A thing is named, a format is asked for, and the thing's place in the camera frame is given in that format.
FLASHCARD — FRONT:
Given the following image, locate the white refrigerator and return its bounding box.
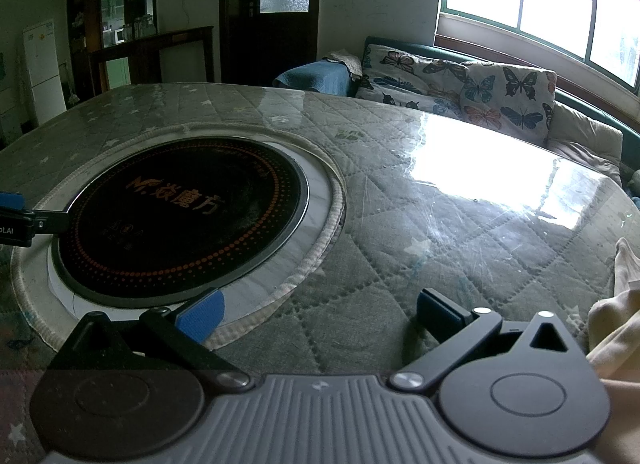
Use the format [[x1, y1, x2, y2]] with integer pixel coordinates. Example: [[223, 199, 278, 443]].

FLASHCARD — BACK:
[[22, 19, 68, 126]]

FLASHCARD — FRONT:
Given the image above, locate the dark wooden console table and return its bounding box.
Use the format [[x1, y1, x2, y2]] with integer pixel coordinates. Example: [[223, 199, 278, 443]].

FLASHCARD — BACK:
[[90, 25, 216, 92]]

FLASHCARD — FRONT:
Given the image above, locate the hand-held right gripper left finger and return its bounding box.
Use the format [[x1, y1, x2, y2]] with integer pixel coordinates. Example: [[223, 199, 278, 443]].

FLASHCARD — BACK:
[[55, 288, 253, 392]]

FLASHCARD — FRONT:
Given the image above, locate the round black induction cooktop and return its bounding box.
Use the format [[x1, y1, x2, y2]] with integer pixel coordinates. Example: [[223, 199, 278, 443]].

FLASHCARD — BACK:
[[52, 136, 307, 310]]

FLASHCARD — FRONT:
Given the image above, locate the dark wooden door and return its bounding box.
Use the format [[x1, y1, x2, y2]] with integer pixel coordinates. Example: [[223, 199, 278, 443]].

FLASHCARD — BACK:
[[220, 0, 323, 87]]

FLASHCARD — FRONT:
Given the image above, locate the blue quilted sofa throw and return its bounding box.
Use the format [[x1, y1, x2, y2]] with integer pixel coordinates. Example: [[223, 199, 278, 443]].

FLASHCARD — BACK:
[[274, 60, 353, 96]]

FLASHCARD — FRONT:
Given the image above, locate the plain beige pillow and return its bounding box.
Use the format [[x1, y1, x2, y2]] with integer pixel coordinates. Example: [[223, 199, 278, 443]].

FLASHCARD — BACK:
[[546, 103, 624, 180]]

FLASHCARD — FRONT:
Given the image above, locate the teal sofa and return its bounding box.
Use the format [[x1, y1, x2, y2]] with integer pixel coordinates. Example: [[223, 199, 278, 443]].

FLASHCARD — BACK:
[[274, 35, 640, 205]]

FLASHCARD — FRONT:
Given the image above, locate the butterfly print pillow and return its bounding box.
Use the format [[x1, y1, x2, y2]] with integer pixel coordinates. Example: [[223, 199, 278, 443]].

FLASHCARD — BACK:
[[459, 62, 557, 146], [356, 44, 472, 119]]

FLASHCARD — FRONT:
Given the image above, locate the small pale towel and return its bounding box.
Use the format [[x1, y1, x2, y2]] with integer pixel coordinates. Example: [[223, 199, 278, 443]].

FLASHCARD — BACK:
[[324, 49, 365, 81]]

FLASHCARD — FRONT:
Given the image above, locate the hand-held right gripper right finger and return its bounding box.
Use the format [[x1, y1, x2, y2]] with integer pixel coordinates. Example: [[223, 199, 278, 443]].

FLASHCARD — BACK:
[[389, 287, 587, 392]]

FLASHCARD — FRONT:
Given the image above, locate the cream cloth garment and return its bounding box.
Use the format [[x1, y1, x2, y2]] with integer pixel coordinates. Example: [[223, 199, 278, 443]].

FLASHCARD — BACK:
[[586, 236, 640, 464]]

